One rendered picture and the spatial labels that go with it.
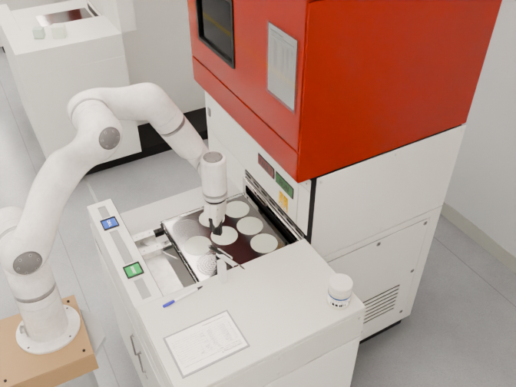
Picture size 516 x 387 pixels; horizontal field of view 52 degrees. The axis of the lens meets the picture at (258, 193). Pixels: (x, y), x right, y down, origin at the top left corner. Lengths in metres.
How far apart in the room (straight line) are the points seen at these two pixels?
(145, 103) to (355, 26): 0.60
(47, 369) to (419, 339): 1.84
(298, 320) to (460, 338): 1.46
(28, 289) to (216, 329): 0.54
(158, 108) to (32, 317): 0.71
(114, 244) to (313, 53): 0.95
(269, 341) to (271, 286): 0.20
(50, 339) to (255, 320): 0.62
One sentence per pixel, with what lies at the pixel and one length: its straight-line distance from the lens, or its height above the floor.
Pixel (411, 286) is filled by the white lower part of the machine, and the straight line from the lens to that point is 2.63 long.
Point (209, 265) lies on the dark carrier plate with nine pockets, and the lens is 1.86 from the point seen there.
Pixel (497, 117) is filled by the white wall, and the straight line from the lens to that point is 3.07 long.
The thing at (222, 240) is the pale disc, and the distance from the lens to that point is 1.94.
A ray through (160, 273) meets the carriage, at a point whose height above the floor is 0.88.
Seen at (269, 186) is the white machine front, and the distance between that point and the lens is 1.98.
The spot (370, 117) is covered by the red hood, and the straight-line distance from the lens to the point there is 1.71.
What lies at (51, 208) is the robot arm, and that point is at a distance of 1.47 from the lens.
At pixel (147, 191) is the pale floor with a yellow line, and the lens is 3.64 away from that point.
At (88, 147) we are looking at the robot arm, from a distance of 1.36.
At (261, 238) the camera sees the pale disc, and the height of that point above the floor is 0.90.
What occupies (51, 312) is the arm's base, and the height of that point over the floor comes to 1.02.
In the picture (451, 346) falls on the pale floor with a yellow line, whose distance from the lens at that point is 2.90.
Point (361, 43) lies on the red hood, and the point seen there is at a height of 1.65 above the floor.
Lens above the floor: 2.26
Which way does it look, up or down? 40 degrees down
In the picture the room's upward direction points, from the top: straight up
